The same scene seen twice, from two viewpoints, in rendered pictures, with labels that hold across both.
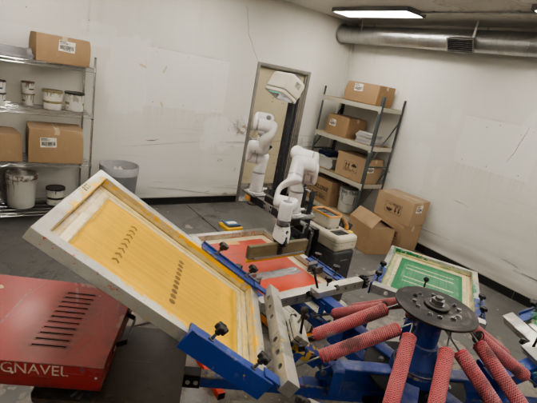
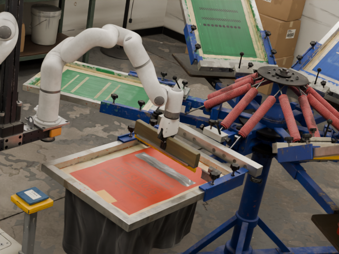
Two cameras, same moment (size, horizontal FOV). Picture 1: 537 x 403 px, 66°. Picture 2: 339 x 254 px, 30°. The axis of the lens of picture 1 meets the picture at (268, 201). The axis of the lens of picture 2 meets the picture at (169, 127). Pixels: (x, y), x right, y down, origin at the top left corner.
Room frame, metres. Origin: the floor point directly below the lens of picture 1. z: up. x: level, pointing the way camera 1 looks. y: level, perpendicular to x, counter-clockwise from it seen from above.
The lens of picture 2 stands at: (2.73, 2.57, 2.42)
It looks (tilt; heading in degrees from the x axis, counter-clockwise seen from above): 24 degrees down; 257
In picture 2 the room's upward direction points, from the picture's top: 10 degrees clockwise
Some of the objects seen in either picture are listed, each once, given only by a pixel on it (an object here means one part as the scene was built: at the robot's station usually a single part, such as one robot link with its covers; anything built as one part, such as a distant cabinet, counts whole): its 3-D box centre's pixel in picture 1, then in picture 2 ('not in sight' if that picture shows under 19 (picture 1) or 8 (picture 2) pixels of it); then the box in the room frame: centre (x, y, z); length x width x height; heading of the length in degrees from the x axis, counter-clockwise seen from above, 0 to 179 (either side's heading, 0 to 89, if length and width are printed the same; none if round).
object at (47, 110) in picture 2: (296, 201); (46, 103); (2.70, -0.18, 1.21); 0.16 x 0.13 x 0.15; 130
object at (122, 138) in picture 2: (324, 272); (140, 137); (2.20, -0.40, 0.98); 0.30 x 0.05 x 0.07; 38
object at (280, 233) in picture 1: (281, 232); (169, 124); (2.12, -0.10, 1.20); 0.10 x 0.07 x 0.11; 38
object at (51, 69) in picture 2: (300, 180); (52, 72); (2.69, -0.18, 1.37); 0.13 x 0.10 x 0.16; 83
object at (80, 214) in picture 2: not in sight; (93, 233); (2.44, 0.15, 0.74); 0.45 x 0.03 x 0.43; 128
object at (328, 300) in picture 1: (328, 304); (220, 138); (1.77, -0.38, 1.02); 0.17 x 0.06 x 0.05; 38
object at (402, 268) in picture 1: (431, 277); (126, 80); (2.23, -1.02, 1.05); 1.08 x 0.61 x 0.23; 158
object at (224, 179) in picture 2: not in sight; (221, 184); (1.85, 0.04, 0.98); 0.30 x 0.05 x 0.07; 38
